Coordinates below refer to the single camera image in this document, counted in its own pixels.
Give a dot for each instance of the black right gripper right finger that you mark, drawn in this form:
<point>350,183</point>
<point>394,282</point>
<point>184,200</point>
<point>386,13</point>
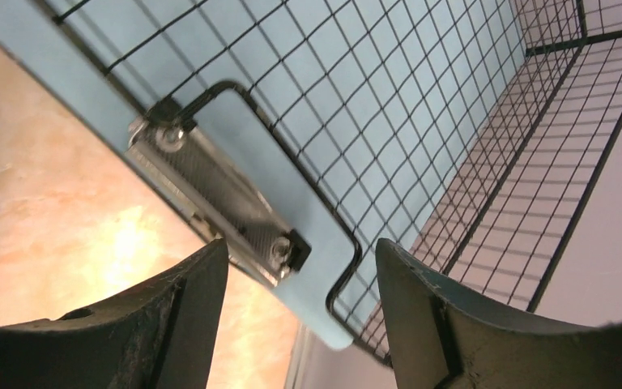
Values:
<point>443,334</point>

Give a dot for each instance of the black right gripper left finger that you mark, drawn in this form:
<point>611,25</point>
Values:
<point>159,333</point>

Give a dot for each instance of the light blue clipboard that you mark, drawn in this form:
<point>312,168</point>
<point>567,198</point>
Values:
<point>349,116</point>

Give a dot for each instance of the black wire mesh file rack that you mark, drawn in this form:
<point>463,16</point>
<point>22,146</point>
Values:
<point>507,214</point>

